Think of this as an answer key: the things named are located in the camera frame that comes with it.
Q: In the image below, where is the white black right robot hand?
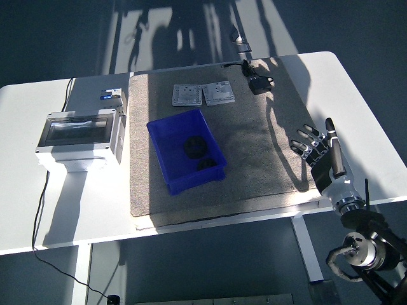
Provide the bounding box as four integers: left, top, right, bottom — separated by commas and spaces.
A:
288, 117, 363, 208

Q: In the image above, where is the small black hex nut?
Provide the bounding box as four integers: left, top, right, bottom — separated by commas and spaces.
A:
196, 158, 219, 172

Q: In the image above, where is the large black hex nut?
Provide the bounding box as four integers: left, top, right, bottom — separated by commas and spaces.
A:
183, 135, 208, 159

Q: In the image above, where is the blue plastic box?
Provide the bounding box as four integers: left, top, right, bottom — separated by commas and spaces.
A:
146, 108, 228, 196

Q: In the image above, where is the grey-brown mat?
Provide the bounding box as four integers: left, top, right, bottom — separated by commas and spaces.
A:
128, 56, 343, 230

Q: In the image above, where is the white table leg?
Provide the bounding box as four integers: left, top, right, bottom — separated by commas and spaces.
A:
291, 215, 325, 283
71, 244, 93, 305

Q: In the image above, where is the black power adapter plug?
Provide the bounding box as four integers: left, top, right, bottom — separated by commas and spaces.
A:
249, 76, 274, 96

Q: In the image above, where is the grey table foot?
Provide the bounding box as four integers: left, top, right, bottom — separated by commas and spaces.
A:
307, 279, 343, 305

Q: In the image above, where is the white socket panel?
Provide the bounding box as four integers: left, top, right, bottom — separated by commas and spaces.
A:
171, 83, 204, 107
201, 79, 237, 107

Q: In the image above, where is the black adapter cord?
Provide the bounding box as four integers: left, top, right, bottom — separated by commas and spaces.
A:
221, 58, 275, 84

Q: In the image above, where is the silver metal bracket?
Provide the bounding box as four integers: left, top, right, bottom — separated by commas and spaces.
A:
228, 22, 252, 53

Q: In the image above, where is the white enclosure with clear lid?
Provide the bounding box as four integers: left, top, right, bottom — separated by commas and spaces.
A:
34, 107, 128, 174

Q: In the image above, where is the long black power cable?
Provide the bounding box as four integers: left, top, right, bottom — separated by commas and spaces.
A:
31, 77, 112, 299

